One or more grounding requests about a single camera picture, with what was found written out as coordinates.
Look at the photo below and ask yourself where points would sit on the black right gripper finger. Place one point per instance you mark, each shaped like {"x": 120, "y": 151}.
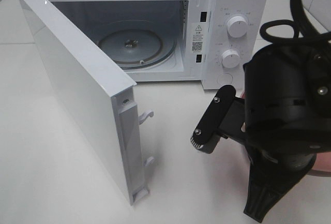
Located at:
{"x": 268, "y": 183}

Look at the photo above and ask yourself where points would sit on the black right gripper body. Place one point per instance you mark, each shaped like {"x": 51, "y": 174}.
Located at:
{"x": 287, "y": 94}

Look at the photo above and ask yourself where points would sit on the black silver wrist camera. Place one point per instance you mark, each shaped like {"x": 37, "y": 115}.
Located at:
{"x": 223, "y": 118}

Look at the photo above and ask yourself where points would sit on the round white door button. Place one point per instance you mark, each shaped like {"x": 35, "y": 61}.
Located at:
{"x": 225, "y": 79}

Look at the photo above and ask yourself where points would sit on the pink round plate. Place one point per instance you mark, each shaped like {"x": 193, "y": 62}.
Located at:
{"x": 267, "y": 114}

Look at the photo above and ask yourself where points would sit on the upper white power knob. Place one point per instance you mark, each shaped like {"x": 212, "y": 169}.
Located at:
{"x": 237, "y": 26}

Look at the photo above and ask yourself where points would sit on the lower white timer knob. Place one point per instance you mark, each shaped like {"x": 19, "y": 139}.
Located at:
{"x": 230, "y": 59}

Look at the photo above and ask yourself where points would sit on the white microwave door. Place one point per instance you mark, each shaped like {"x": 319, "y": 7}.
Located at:
{"x": 96, "y": 93}

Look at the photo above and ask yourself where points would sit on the glass microwave turntable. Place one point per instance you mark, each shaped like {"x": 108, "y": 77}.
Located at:
{"x": 137, "y": 48}

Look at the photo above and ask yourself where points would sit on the white microwave oven body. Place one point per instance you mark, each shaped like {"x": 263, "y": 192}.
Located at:
{"x": 199, "y": 26}

